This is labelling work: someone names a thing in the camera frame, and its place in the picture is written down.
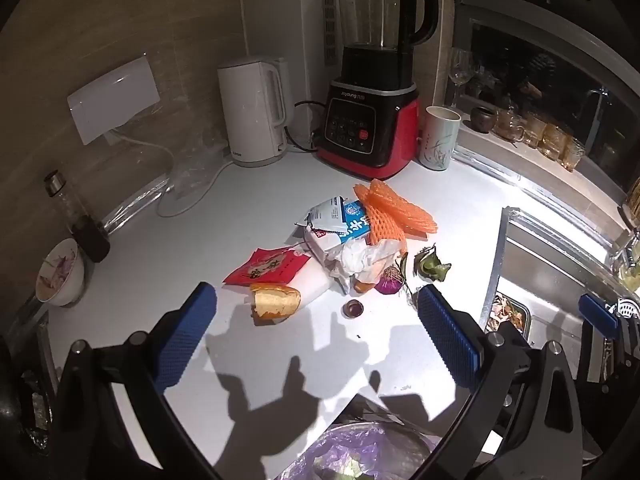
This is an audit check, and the grey perforated wall strip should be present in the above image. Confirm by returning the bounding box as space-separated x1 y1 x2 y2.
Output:
324 0 337 67

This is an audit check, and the amber glass cup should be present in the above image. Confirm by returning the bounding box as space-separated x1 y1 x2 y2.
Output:
540 122 571 161
522 112 548 148
560 137 587 173

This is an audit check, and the black power cable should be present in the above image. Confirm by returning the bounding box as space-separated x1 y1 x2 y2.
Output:
285 101 321 153

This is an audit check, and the wilted green vegetable scrap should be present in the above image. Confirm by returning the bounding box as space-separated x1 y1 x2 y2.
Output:
412 245 453 283

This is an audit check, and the white electric kettle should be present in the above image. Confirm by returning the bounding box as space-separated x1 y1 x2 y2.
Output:
216 56 293 168

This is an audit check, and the blue and white milk carton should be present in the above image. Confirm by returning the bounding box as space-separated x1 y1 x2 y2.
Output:
292 196 373 256

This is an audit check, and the red snack packet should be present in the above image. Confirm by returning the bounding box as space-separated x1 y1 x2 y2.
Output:
222 247 312 288

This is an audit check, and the small brown tea cup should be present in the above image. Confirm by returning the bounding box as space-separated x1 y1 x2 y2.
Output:
472 105 499 133

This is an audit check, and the grey window frame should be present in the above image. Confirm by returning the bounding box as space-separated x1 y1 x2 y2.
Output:
440 0 640 231

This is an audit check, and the white bowl with flower print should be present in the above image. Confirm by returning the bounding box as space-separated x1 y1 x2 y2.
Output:
35 238 93 308

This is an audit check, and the red and black blender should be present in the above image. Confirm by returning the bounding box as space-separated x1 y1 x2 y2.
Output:
314 0 440 182

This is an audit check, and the white tissue paper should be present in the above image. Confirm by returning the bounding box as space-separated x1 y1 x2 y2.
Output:
327 237 401 293

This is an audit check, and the stainless steel sink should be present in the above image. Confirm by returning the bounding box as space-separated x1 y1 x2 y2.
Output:
480 205 640 386

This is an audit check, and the wine glass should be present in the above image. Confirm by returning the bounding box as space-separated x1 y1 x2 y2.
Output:
447 47 473 108

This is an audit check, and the white cup with flower print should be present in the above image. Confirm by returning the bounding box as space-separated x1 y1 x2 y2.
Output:
418 106 462 172

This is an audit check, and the white power cable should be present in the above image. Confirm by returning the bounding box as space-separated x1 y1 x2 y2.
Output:
105 130 236 218

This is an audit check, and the bread piece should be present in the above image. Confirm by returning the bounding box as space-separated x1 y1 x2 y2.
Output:
249 282 302 326

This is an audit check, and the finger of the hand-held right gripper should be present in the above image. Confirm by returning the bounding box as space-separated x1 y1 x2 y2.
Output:
579 294 621 329
602 297 640 391

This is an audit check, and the trash bin with purple bag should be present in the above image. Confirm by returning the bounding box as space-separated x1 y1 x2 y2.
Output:
277 422 436 480

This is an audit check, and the white wall socket cover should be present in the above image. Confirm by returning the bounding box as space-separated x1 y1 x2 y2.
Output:
67 55 161 146

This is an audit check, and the orange foam fruit net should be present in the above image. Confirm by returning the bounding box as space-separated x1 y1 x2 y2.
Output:
367 179 439 235
353 184 408 251

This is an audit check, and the sink strainer basket with scraps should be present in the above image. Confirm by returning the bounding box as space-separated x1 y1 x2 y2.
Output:
487 292 531 333

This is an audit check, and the glass bottle with dark sauce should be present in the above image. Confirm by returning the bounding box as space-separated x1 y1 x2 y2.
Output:
44 170 111 263

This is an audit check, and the white plastic packet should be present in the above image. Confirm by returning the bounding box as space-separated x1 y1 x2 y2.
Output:
287 225 351 311

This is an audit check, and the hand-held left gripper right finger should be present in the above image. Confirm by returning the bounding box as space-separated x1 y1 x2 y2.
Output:
412 284 591 480

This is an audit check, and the red onion piece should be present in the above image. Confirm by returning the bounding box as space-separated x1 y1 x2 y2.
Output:
374 266 405 296

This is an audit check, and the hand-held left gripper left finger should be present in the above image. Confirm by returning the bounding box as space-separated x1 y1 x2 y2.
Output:
50 281 238 480

